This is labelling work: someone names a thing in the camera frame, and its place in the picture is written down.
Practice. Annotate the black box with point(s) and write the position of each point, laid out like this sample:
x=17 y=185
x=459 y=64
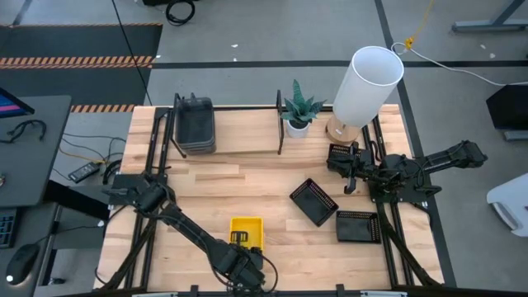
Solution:
x=509 y=109

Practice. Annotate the grey desk foot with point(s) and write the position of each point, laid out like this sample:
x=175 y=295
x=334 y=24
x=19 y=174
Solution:
x=486 y=25

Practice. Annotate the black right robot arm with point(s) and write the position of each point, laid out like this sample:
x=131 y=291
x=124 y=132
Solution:
x=449 y=154

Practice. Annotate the black hazard-striped floor mat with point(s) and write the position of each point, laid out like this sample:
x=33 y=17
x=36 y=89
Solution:
x=78 y=45

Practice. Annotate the dark grey desk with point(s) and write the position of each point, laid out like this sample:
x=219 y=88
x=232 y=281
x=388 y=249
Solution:
x=33 y=165

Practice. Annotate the white plant pot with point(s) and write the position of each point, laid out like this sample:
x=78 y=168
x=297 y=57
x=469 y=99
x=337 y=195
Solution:
x=298 y=130

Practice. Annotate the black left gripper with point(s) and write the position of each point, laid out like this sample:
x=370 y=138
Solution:
x=247 y=257

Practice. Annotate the white plastic chair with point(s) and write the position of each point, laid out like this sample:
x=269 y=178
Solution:
x=511 y=202

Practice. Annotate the black power adapter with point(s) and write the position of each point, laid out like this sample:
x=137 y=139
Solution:
x=83 y=172

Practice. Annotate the black keyboard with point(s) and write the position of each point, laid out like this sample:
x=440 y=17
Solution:
x=6 y=229

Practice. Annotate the wooden shelf with black frame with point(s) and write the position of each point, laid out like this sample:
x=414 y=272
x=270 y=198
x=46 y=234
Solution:
x=247 y=132

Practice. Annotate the black aluminium rig frame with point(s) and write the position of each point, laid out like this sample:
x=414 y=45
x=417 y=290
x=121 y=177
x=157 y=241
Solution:
x=167 y=123

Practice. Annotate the white lamp with wooden base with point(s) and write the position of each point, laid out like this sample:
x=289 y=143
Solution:
x=367 y=86

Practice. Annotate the black computer mouse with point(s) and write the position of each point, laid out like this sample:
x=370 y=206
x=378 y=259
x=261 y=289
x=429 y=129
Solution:
x=20 y=264

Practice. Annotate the yellow plastic basket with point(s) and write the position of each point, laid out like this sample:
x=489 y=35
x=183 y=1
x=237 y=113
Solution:
x=251 y=229

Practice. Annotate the computer monitor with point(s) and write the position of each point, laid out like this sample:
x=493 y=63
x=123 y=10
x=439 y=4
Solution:
x=12 y=105

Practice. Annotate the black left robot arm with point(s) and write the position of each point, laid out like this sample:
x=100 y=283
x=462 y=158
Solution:
x=189 y=231

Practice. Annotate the black plastic basket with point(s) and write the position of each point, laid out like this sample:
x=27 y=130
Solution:
x=358 y=227
x=313 y=202
x=196 y=152
x=338 y=149
x=195 y=123

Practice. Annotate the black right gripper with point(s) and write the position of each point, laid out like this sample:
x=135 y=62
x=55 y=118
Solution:
x=352 y=167

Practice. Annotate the green snake plant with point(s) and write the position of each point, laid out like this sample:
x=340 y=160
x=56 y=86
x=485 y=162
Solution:
x=301 y=107

